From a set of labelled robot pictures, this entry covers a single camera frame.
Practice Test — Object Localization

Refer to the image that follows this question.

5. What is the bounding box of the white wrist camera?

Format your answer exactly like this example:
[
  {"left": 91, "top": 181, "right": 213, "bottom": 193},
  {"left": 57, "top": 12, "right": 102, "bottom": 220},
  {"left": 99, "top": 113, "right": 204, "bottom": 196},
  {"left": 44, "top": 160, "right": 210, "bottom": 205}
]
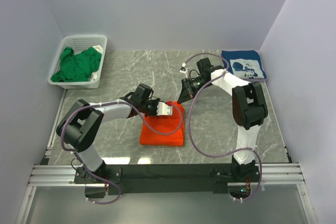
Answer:
[
  {"left": 156, "top": 101, "right": 173, "bottom": 116},
  {"left": 179, "top": 62, "right": 188, "bottom": 77}
]

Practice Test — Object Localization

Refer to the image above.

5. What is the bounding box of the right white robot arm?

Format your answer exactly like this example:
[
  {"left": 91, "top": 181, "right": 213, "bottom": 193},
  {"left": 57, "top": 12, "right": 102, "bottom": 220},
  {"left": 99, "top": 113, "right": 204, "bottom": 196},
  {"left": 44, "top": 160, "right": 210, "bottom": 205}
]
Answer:
[{"left": 177, "top": 57, "right": 268, "bottom": 181}]

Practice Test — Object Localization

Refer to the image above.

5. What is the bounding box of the aluminium frame rail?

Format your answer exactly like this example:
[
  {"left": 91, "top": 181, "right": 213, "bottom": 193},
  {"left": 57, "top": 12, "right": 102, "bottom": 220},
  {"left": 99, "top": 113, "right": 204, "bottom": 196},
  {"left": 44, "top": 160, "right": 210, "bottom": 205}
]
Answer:
[{"left": 15, "top": 98, "right": 318, "bottom": 224}]

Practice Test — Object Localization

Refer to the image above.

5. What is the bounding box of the orange t shirt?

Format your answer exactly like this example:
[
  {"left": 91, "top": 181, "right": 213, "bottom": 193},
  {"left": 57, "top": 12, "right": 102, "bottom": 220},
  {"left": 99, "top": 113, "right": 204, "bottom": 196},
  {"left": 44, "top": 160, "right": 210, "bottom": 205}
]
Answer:
[{"left": 140, "top": 101, "right": 184, "bottom": 147}]

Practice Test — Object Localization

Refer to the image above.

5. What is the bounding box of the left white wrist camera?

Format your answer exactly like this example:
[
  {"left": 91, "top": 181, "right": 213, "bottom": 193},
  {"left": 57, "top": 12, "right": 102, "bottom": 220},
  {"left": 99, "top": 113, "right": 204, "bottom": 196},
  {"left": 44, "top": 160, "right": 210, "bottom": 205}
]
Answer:
[{"left": 156, "top": 101, "right": 173, "bottom": 116}]

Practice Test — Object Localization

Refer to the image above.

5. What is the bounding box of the green t shirt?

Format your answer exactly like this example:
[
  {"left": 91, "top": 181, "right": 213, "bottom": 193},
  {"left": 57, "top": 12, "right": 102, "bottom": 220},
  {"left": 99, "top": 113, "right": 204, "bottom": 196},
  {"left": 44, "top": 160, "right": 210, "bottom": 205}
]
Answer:
[{"left": 50, "top": 47, "right": 102, "bottom": 82}]

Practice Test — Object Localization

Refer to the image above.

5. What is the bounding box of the folded blue printed t shirt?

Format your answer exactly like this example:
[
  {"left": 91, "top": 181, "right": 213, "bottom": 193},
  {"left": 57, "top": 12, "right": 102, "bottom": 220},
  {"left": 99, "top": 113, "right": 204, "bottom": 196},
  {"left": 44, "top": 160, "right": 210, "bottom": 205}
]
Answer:
[{"left": 221, "top": 50, "right": 267, "bottom": 81}]

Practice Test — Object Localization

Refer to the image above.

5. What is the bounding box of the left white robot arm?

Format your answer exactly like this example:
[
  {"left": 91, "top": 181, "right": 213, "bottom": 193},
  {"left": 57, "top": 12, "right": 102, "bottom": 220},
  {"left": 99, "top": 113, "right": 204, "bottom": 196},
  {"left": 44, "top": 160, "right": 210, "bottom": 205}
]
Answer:
[{"left": 56, "top": 83, "right": 161, "bottom": 179}]

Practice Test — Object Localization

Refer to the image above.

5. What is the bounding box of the white garment in basket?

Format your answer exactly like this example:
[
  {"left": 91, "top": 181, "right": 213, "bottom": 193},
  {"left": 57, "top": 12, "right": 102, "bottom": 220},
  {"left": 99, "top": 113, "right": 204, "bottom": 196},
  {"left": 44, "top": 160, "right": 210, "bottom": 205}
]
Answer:
[{"left": 93, "top": 45, "right": 103, "bottom": 54}]

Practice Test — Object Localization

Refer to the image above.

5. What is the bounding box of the white plastic laundry basket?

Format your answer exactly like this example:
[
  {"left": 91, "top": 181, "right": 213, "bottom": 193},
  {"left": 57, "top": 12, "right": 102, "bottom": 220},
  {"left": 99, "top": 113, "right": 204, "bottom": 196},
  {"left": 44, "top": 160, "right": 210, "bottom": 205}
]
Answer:
[{"left": 48, "top": 35, "right": 108, "bottom": 89}]

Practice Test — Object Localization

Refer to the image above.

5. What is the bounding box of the black base crossbeam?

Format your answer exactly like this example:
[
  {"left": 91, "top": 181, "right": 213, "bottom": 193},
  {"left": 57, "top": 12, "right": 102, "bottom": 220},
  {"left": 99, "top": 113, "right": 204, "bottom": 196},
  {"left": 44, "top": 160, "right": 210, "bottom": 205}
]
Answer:
[{"left": 74, "top": 163, "right": 259, "bottom": 199}]

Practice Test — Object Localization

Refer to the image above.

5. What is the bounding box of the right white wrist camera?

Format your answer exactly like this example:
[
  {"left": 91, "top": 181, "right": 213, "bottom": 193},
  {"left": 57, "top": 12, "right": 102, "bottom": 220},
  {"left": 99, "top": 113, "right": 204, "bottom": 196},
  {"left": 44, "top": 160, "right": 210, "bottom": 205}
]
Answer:
[{"left": 179, "top": 62, "right": 188, "bottom": 77}]

